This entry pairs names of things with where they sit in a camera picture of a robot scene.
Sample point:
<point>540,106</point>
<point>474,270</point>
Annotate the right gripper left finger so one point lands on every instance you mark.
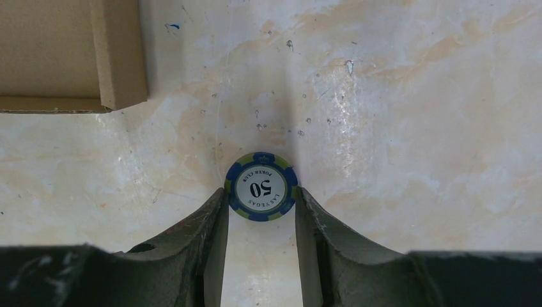
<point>182,266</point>

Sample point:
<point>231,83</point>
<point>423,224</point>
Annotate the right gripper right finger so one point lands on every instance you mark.
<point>340,267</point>

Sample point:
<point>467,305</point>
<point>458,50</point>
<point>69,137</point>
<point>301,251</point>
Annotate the brown cardboard box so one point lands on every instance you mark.
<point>71,56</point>

